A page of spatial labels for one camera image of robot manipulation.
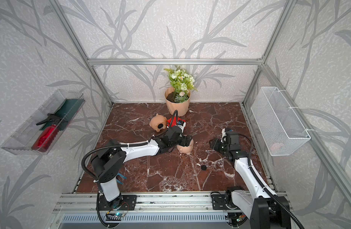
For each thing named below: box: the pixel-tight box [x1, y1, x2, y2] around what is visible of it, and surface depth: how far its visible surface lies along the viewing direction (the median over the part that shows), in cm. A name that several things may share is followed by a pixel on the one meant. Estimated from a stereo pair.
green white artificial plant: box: [163, 65, 199, 104], surface depth 98 cm
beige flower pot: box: [164, 86, 191, 117], surface depth 104 cm
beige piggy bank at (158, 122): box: [149, 113, 167, 133], surface depth 102 cm
